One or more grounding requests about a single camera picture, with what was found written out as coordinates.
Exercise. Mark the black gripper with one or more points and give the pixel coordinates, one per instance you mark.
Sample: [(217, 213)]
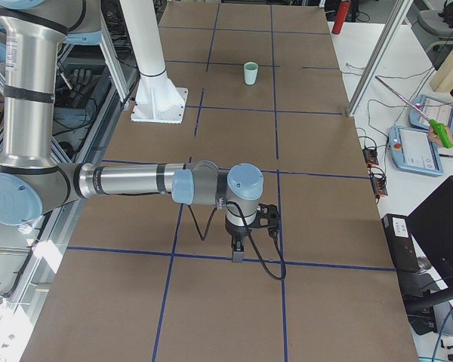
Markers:
[(237, 231)]

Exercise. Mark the mint green cup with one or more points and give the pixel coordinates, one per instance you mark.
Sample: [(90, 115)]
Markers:
[(250, 78), (250, 67)]

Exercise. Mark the orange black power strip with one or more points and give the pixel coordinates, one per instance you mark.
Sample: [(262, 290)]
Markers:
[(376, 175)]

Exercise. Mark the black computer box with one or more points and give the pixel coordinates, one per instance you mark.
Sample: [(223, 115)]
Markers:
[(400, 243)]

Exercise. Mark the blue teach pendant near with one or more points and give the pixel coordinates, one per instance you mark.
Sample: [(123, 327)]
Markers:
[(412, 152)]

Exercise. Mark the blue teach pendant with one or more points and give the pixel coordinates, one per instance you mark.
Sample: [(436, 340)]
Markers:
[(439, 110), (412, 152)]

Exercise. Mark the black monitor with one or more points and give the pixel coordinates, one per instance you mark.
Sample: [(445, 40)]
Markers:
[(431, 224)]

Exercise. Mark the blue teach pendant far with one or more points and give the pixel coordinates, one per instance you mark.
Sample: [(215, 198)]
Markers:
[(439, 110)]

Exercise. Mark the red bottle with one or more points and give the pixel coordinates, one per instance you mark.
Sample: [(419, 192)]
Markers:
[(341, 15)]

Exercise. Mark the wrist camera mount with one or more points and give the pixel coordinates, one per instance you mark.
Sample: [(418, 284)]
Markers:
[(268, 217)]

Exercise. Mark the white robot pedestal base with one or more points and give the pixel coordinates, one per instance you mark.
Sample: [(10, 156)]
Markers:
[(157, 99)]

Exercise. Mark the metal reacher grabber green handle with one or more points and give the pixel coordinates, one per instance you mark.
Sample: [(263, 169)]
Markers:
[(438, 128)]

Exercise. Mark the aluminium frame post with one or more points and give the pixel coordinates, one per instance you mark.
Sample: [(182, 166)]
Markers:
[(387, 35)]

